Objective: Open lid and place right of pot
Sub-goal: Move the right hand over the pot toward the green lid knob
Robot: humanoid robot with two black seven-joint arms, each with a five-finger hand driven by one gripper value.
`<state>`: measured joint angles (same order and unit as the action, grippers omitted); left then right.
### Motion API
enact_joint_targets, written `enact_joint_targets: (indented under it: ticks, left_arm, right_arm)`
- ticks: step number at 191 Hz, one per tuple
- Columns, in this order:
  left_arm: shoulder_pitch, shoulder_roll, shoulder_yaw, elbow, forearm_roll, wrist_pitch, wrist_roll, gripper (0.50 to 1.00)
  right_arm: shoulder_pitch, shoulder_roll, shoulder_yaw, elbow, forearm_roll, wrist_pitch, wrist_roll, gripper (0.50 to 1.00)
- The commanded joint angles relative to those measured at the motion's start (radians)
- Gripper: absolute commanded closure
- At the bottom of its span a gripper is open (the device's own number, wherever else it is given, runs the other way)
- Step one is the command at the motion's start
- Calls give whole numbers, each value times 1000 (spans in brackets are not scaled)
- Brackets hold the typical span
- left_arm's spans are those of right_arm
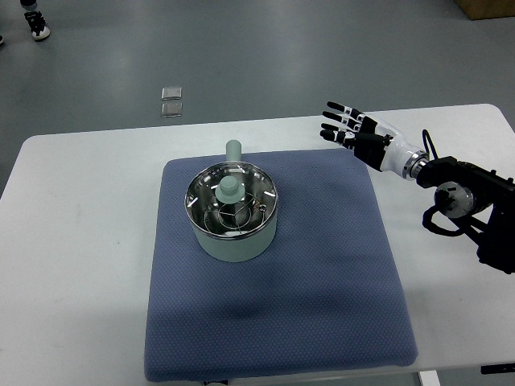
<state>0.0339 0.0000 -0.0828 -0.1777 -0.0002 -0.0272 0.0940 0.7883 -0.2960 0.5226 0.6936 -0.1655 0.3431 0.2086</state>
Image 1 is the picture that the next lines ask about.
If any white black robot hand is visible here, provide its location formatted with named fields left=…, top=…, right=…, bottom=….
left=319, top=101, right=429, bottom=180

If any glass lid with green knob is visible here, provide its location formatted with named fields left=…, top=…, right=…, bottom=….
left=184, top=162, right=278, bottom=240

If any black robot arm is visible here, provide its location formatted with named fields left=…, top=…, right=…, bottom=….
left=415, top=157, right=514, bottom=274

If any pale green steel pot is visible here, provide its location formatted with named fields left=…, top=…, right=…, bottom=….
left=192, top=139, right=277, bottom=263

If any blue quilted mat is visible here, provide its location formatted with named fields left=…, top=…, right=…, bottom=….
left=144, top=148, right=418, bottom=382

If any cardboard box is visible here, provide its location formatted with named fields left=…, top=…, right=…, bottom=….
left=455, top=0, right=515, bottom=20

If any upper metal floor plate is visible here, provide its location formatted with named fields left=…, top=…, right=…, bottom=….
left=161, top=86, right=182, bottom=101

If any black white sneaker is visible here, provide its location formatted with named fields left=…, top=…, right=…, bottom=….
left=24, top=11, right=51, bottom=42

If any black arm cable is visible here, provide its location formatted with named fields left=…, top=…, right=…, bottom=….
left=420, top=129, right=440, bottom=161

